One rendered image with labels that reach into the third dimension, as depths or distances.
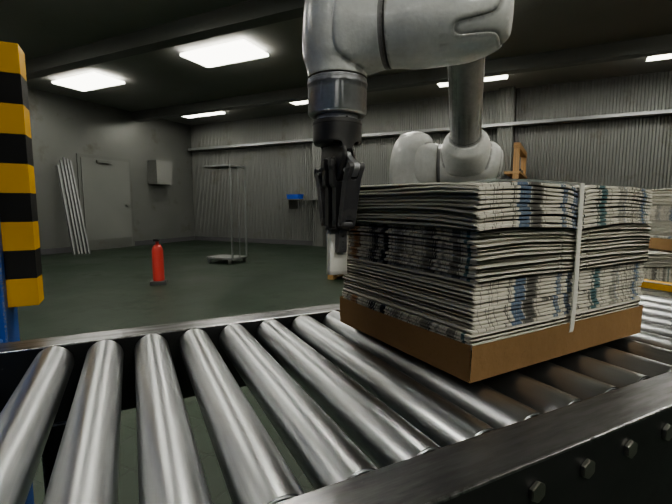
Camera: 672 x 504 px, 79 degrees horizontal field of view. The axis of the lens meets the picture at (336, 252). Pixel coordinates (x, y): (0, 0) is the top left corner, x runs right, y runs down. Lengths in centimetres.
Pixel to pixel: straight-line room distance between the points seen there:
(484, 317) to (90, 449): 40
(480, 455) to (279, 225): 1084
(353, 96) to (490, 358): 39
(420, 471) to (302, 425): 12
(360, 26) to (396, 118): 932
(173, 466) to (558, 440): 32
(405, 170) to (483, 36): 96
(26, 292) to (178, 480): 62
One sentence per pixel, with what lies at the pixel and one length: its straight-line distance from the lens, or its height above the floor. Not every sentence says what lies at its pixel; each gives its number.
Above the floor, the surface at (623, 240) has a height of 95.
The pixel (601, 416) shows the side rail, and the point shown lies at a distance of 50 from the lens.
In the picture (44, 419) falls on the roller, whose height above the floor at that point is 79.
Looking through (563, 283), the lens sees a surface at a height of 90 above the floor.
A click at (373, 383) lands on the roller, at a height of 79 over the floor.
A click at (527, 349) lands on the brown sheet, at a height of 83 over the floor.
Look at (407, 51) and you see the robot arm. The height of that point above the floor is 121.
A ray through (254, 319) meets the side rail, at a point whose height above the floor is 80.
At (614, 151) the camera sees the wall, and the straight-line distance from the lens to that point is 943.
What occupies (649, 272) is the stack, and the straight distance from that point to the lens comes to 193.
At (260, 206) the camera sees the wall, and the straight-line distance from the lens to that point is 1147.
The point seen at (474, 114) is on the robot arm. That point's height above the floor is 128.
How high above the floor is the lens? 100
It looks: 6 degrees down
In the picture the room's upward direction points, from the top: straight up
